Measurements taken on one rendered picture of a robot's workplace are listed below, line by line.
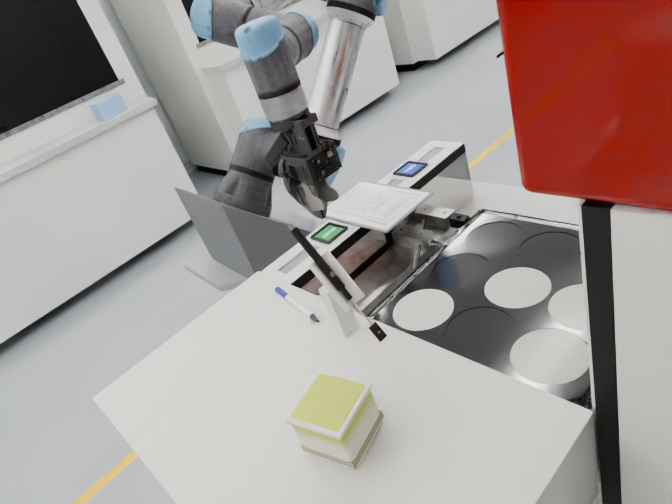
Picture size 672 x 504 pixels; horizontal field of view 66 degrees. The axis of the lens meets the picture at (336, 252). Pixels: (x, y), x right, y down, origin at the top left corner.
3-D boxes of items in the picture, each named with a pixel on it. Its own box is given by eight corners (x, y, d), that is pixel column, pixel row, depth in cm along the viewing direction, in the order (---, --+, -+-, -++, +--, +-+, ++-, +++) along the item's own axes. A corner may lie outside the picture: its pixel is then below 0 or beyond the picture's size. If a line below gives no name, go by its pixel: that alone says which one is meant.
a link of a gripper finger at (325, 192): (339, 222, 97) (323, 178, 92) (318, 216, 101) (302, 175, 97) (350, 213, 99) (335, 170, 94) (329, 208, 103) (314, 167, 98)
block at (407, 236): (434, 242, 103) (431, 230, 102) (424, 252, 102) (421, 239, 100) (404, 235, 109) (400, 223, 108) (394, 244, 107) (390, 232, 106)
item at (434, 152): (474, 194, 125) (464, 141, 118) (314, 341, 99) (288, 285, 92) (443, 190, 132) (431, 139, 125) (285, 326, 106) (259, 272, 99)
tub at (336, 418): (387, 420, 61) (372, 381, 58) (358, 475, 56) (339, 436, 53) (335, 405, 65) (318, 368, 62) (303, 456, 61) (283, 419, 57)
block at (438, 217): (458, 221, 107) (455, 208, 106) (448, 230, 106) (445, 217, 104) (427, 215, 113) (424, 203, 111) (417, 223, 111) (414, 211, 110)
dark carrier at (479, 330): (680, 251, 79) (681, 248, 78) (574, 411, 62) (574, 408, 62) (483, 215, 103) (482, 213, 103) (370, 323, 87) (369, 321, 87)
